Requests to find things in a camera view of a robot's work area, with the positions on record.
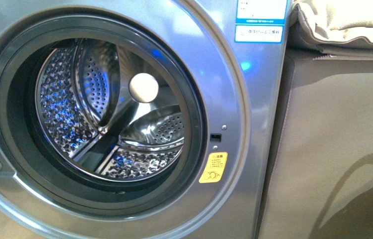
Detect steel washing machine drum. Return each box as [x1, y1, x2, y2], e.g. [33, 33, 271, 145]
[35, 38, 185, 183]

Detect grey front-load washing machine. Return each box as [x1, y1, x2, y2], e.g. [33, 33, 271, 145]
[0, 0, 292, 239]

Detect yellow warning sticker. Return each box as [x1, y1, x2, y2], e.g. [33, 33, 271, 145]
[199, 152, 228, 183]

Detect white blue small label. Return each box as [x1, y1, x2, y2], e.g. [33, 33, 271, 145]
[235, 25, 284, 43]

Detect white blue energy label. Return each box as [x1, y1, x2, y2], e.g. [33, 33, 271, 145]
[236, 0, 288, 25]

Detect beige leather sofa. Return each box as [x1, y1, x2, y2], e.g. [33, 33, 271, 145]
[256, 49, 373, 239]

